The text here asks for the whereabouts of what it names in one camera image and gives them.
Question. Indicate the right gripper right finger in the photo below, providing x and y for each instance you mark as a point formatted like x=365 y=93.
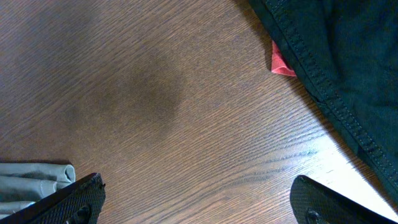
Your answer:
x=314 y=203

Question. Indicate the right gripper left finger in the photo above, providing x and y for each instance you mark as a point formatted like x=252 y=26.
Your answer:
x=80 y=202

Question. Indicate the khaki shorts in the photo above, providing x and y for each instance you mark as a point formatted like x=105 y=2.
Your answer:
x=24 y=184

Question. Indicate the red garment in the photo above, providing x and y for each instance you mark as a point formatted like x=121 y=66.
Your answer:
x=278 y=63

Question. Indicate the black garment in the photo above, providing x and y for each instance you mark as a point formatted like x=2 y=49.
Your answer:
x=344 y=52

